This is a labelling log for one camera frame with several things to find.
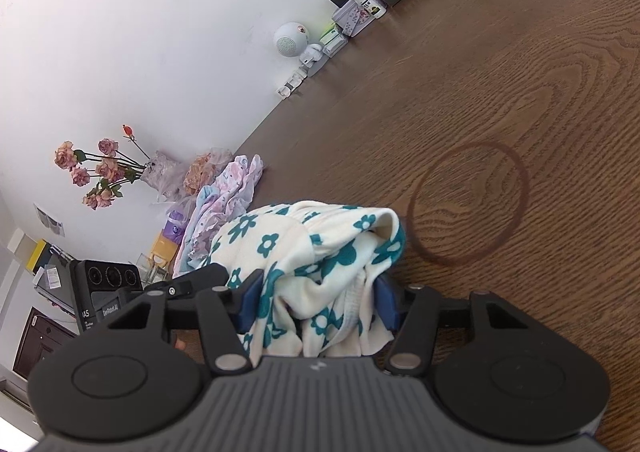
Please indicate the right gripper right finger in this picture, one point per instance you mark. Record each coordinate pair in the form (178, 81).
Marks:
(392, 302)

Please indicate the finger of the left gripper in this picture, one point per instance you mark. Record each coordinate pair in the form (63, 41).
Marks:
(181, 292)

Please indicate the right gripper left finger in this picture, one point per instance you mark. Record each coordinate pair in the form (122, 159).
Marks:
(245, 301)

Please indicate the cream teal floral garment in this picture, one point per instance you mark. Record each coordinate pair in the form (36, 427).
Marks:
(320, 263)

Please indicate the pastel pink floral clothes pile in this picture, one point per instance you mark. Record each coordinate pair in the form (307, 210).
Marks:
(227, 198)

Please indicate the yellow mug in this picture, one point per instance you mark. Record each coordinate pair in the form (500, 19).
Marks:
(163, 251)

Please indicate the bagged dried flowers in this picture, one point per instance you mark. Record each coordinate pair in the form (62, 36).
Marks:
(177, 185)

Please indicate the pink rose bouquet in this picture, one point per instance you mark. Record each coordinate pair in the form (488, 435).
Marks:
(105, 172)

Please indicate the green white small box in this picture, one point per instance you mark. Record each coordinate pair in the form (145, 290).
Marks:
(332, 40)

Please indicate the white round robot toy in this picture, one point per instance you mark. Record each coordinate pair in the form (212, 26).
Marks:
(292, 41)

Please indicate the patterned storage box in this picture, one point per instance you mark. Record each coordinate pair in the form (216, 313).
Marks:
(356, 15)

